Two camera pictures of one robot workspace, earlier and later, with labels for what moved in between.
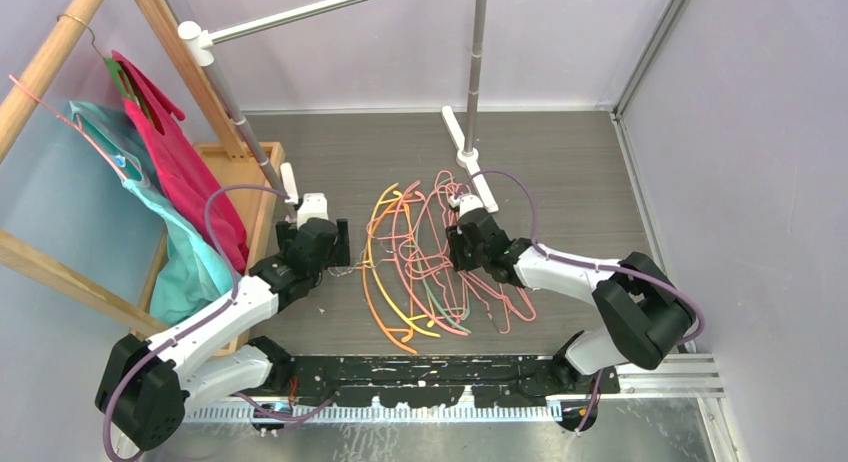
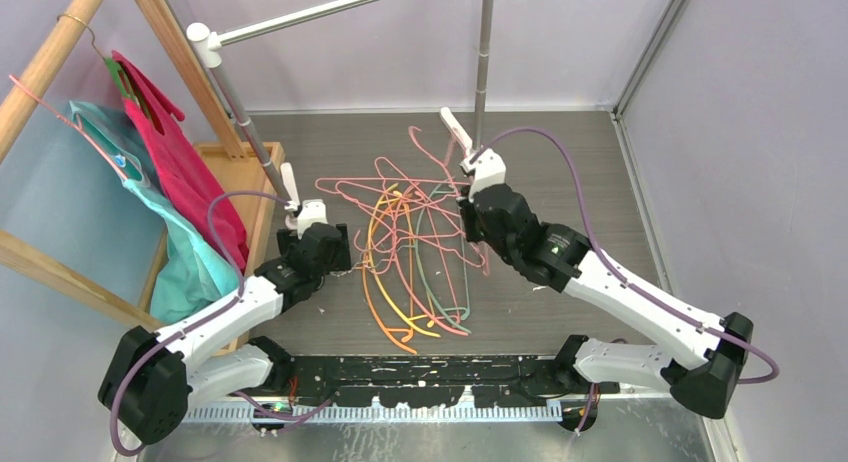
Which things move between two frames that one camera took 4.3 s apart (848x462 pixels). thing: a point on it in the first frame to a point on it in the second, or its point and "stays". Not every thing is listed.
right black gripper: (456, 238) to (467, 210)
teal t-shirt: (192, 266) stays
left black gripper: (340, 253) stays
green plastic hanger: (122, 80) stays
